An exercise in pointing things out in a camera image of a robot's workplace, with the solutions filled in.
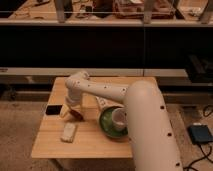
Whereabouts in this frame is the wooden table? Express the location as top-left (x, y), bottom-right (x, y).
top-left (30, 76), bottom-right (158, 160)

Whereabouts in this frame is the white tube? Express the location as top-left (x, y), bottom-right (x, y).
top-left (96, 96), bottom-right (111, 110)

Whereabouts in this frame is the green bowl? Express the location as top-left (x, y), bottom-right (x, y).
top-left (99, 106), bottom-right (128, 138)

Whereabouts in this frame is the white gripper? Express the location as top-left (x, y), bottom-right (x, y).
top-left (59, 90), bottom-right (84, 121)

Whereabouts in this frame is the black foot pedal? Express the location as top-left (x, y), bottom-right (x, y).
top-left (187, 125), bottom-right (213, 144)

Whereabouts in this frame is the background shelf rack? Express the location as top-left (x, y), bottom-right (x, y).
top-left (0, 0), bottom-right (213, 27)

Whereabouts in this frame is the white sponge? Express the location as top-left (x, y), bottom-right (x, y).
top-left (61, 123), bottom-right (77, 143)

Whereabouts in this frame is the black cable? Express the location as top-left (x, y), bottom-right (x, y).
top-left (181, 106), bottom-right (213, 171)

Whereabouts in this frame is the white cup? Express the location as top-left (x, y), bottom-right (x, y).
top-left (112, 108), bottom-right (127, 131)

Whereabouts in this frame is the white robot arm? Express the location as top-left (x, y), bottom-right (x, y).
top-left (65, 71), bottom-right (183, 171)

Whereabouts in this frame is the black rectangular block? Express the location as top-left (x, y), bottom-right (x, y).
top-left (45, 105), bottom-right (62, 115)

